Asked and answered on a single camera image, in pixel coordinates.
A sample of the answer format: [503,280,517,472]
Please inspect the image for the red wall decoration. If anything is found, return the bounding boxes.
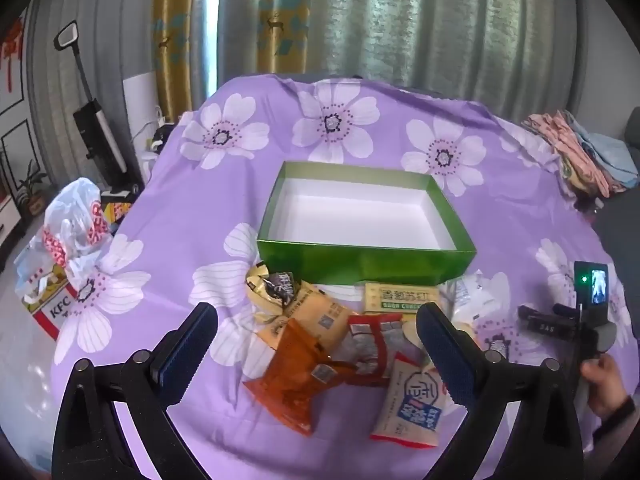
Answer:
[0,17,28,101]

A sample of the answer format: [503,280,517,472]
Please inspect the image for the grey curtain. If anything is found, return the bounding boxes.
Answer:
[27,0,163,196]
[307,0,593,126]

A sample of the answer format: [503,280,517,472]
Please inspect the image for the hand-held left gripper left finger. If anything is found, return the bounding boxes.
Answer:
[50,302,221,480]

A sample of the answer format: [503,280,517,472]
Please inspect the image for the red snack packet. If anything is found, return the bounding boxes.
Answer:
[330,312,406,388]

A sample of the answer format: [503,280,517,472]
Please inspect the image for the white red-trimmed snack packet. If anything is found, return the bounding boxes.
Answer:
[370,352,451,448]

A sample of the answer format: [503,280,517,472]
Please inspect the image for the white crinkled snack packet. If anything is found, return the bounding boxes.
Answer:
[447,270,501,326]

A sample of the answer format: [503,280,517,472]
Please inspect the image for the light orange snack packet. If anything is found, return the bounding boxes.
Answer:
[257,280,351,351]

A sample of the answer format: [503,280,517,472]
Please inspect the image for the red and white cardboard box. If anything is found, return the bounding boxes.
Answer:
[22,265,83,342]

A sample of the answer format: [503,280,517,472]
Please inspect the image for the pile of folded clothes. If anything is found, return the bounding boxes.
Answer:
[521,109,640,201]

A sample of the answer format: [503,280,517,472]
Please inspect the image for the yellow cracker packet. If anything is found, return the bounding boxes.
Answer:
[362,281,441,315]

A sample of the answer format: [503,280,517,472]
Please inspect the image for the yellow patterned curtain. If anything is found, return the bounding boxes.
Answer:
[255,0,313,78]
[152,0,223,123]

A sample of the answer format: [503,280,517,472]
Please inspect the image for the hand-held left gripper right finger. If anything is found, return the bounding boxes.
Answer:
[416,303,586,480]

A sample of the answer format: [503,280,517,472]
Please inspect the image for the yellow and red package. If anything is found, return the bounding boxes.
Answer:
[100,187,138,233]

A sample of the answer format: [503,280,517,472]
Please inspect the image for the person's right forearm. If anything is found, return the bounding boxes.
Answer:
[592,394,640,448]

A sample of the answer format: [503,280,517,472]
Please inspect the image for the purple floral tablecloth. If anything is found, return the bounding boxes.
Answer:
[52,74,633,480]

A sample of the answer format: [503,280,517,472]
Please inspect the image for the black and white object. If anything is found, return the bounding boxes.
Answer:
[145,122,176,156]

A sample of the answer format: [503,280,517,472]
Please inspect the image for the green cardboard box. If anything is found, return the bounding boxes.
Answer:
[256,161,477,286]

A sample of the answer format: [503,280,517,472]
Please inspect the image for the dark orange snack packet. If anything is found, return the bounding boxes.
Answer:
[243,317,361,436]

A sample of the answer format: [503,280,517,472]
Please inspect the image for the black upright vacuum cleaner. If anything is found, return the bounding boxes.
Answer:
[54,20,132,196]

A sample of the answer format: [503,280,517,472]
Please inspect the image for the white panel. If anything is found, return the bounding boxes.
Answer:
[122,72,162,183]

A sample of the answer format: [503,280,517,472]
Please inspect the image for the gold and black snack packet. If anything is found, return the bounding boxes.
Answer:
[245,262,301,323]

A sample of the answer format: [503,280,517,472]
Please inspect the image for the potted plant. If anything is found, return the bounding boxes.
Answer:
[12,160,51,218]

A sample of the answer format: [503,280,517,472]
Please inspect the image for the grey sofa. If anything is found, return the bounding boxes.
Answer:
[590,115,640,291]

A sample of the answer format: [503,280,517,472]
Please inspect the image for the white plastic bag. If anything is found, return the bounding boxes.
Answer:
[14,179,110,306]

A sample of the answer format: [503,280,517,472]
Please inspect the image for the person's right hand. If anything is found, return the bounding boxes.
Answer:
[580,352,633,421]

